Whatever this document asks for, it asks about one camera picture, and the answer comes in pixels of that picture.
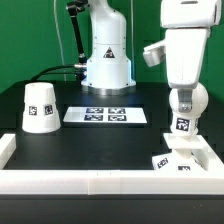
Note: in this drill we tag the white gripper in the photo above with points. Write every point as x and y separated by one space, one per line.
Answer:
184 56

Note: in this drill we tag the white lamp bulb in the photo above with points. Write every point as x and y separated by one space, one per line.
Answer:
187 106

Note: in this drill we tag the white lamp base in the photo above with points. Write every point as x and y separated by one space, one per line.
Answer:
183 154

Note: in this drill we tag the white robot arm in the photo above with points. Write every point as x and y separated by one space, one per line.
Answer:
188 24

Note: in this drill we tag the white lamp shade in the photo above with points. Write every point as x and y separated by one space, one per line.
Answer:
40 113

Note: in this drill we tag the white marker tag board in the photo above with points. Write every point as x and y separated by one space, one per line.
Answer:
117 115

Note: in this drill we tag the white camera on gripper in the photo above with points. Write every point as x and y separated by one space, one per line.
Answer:
154 54

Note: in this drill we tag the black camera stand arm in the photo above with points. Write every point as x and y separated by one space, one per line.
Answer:
74 8

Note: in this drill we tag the white U-shaped frame wall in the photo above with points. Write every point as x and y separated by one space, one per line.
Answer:
64 182

